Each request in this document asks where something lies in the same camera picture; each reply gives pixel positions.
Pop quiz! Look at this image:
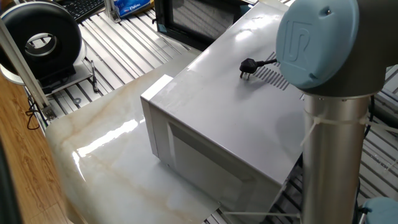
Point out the silver microwave oven body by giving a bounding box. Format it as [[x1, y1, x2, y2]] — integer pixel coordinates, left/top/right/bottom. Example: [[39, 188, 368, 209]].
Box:
[[140, 0, 307, 224]]

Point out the marble pattern board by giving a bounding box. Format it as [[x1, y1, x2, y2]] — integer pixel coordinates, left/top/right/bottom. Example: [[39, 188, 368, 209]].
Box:
[[45, 49, 221, 224]]

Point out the black handled tool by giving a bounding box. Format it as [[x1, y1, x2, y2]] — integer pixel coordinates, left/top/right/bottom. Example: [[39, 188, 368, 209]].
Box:
[[90, 60, 100, 93]]

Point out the blue tissue pack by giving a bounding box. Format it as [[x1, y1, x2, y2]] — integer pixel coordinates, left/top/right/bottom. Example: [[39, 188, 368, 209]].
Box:
[[113, 0, 156, 18]]

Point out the short aluminium profile post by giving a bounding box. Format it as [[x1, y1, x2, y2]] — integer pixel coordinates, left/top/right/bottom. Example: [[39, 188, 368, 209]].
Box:
[[103, 0, 122, 24]]

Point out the aluminium frame beam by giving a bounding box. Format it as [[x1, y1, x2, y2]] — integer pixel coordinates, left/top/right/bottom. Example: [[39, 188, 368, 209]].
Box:
[[0, 18, 58, 122]]

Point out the black microwave power plug cable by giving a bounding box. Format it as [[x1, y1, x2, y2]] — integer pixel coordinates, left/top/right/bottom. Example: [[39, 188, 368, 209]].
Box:
[[239, 57, 278, 80]]

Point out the microwave door with silver handle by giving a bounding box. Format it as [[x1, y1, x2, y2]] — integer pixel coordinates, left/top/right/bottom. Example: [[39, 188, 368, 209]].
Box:
[[154, 0, 249, 52]]

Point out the black computer keyboard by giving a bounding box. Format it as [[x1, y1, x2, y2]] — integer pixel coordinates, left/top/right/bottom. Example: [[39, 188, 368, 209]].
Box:
[[60, 0, 105, 22]]

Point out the black ring shaped device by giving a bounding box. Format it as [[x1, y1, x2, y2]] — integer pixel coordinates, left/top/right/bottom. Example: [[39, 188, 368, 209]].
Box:
[[0, 1, 87, 94]]

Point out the thin black floor cable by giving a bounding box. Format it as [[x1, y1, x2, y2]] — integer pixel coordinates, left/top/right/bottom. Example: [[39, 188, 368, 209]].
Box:
[[24, 93, 42, 131]]

